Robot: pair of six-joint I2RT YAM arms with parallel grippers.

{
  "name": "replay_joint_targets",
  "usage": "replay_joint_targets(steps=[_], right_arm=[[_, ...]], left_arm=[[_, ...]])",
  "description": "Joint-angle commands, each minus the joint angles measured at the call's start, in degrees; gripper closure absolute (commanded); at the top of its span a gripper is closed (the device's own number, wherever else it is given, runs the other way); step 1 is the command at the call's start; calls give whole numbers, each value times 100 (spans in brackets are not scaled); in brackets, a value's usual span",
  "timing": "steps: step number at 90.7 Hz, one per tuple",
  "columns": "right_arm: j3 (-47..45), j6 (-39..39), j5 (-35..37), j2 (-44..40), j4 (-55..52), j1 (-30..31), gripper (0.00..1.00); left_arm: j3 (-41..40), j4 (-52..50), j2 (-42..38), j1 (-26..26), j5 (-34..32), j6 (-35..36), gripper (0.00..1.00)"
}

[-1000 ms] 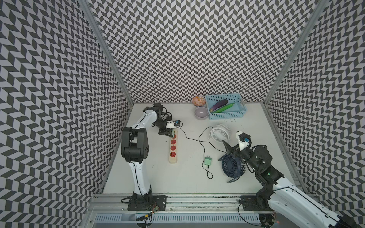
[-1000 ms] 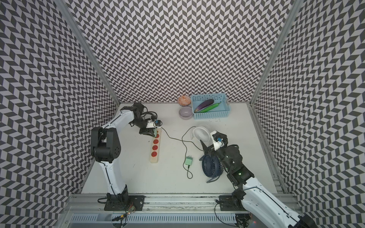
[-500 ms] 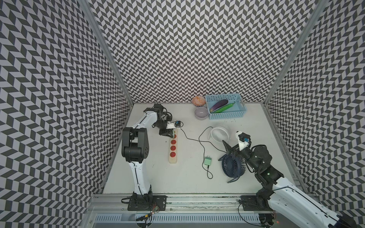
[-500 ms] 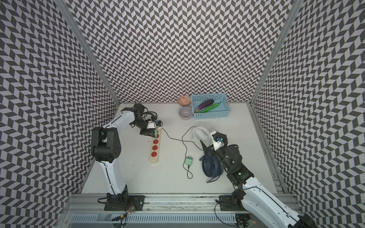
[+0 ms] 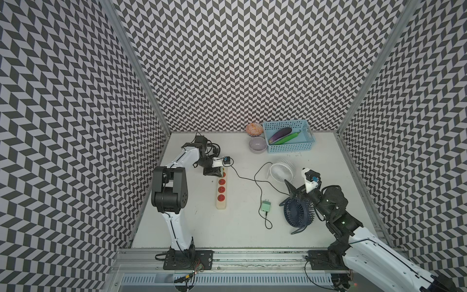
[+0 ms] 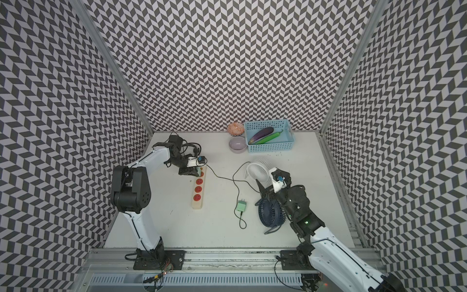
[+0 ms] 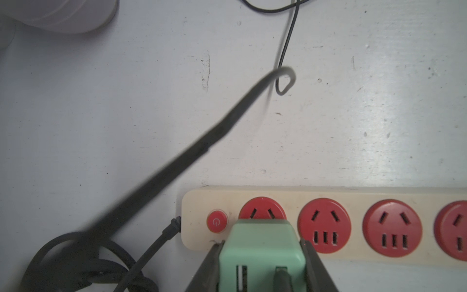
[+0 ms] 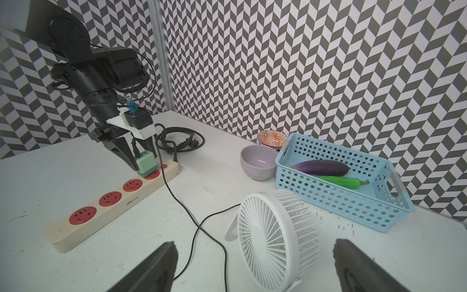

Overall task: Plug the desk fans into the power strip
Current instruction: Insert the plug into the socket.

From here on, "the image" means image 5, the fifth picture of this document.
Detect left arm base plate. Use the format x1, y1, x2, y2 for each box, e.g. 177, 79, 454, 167
163, 249, 214, 271

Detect light blue plastic basket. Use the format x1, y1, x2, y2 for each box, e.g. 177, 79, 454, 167
262, 120, 315, 153

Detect orange patterned bowl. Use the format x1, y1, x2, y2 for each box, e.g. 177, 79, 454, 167
245, 122, 263, 137

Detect aluminium front rail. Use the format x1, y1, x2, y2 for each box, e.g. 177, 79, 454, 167
109, 247, 417, 274

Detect white desk fan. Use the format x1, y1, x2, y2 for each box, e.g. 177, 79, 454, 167
267, 158, 296, 183

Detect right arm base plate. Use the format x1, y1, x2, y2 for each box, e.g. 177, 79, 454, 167
306, 249, 349, 271

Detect green cucumber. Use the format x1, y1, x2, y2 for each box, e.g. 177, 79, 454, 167
273, 131, 300, 146

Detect right green power adapter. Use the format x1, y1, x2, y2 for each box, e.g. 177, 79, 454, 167
260, 200, 271, 214

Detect dark blue desk fan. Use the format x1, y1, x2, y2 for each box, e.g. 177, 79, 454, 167
279, 197, 315, 235

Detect purple eggplant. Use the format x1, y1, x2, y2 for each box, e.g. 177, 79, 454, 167
268, 127, 292, 144

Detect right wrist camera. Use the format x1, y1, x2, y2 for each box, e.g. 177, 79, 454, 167
301, 168, 322, 193

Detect cream power strip red sockets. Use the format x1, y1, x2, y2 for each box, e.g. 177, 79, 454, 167
216, 167, 227, 210

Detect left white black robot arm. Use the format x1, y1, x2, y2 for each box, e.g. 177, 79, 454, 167
151, 135, 223, 264

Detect lilac plastic bowl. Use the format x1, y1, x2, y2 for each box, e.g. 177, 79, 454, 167
248, 136, 268, 154

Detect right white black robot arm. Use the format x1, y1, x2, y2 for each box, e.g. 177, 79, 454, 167
285, 178, 457, 292

